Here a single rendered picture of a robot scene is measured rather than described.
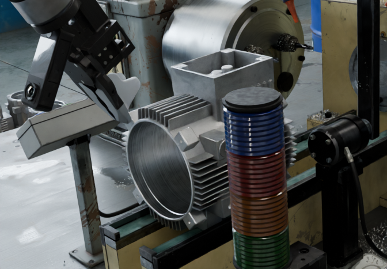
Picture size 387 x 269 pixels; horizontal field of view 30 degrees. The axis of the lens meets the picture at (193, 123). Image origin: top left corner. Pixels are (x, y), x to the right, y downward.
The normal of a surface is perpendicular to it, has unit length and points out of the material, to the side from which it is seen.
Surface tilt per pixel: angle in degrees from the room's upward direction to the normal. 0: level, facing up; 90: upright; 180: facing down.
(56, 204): 0
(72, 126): 56
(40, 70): 61
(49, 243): 0
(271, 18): 90
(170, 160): 66
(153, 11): 90
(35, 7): 111
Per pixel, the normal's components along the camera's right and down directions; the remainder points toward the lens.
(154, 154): 0.62, 0.07
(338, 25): -0.75, 0.30
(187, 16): -0.61, -0.42
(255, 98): -0.09, -0.93
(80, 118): 0.49, -0.34
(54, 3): 0.54, 0.35
